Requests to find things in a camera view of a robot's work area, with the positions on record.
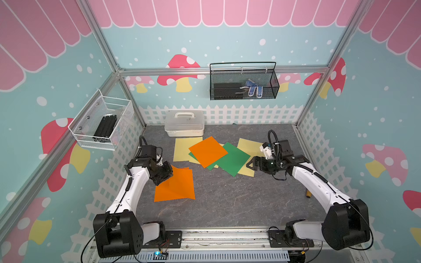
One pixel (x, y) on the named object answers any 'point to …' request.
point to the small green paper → (192, 155)
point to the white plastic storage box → (184, 123)
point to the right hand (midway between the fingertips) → (253, 166)
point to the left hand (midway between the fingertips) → (172, 176)
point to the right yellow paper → (252, 148)
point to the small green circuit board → (158, 256)
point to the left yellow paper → (181, 149)
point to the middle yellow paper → (193, 160)
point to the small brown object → (308, 194)
